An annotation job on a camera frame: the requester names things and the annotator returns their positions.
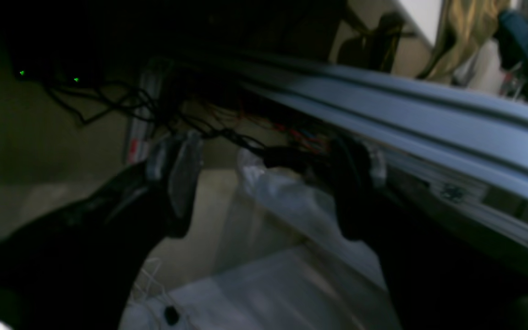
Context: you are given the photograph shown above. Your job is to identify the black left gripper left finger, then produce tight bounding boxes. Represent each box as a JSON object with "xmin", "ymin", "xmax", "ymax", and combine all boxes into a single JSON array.
[{"xmin": 0, "ymin": 130, "xmax": 204, "ymax": 330}]

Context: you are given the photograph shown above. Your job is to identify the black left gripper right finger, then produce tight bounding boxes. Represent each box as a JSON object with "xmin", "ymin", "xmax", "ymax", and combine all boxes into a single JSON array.
[{"xmin": 329, "ymin": 137, "xmax": 528, "ymax": 330}]

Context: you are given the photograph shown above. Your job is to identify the clear plastic bag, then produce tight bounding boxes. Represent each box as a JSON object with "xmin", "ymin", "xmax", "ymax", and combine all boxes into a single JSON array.
[{"xmin": 119, "ymin": 151, "xmax": 402, "ymax": 330}]

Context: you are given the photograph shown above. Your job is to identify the aluminium frame rail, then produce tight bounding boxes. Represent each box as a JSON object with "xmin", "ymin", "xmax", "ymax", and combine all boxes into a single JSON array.
[{"xmin": 213, "ymin": 52, "xmax": 528, "ymax": 246}]

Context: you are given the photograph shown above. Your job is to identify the tangled black cables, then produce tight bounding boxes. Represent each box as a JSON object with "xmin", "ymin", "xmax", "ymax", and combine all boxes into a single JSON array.
[{"xmin": 39, "ymin": 69, "xmax": 333, "ymax": 156}]

